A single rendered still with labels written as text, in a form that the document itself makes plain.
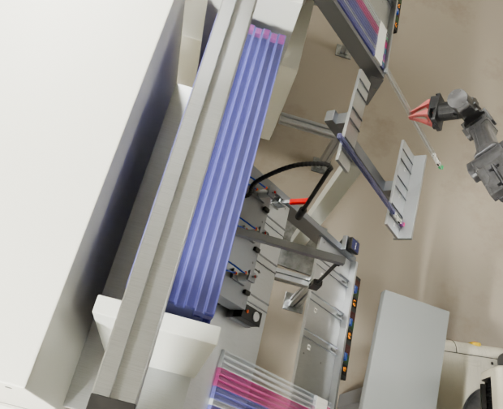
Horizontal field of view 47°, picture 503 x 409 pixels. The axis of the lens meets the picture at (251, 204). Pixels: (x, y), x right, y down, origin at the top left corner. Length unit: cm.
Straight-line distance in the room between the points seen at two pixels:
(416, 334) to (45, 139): 153
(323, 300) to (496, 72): 224
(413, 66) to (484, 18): 66
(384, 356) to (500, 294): 113
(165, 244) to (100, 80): 36
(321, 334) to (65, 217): 112
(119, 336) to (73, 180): 31
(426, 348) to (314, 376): 50
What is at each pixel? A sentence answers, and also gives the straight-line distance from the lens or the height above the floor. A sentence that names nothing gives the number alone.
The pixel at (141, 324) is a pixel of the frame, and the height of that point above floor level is 189.
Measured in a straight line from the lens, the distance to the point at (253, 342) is 150.
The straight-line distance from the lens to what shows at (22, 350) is 74.
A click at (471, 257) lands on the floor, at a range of 301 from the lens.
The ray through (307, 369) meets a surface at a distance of 170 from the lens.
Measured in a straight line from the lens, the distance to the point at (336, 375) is 181.
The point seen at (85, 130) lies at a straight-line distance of 84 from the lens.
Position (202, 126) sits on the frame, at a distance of 64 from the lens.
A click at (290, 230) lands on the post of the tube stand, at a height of 1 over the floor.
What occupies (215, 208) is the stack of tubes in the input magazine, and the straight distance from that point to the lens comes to 85.
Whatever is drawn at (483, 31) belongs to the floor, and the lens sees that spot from 384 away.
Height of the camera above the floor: 244
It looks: 64 degrees down
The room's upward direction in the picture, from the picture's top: 24 degrees clockwise
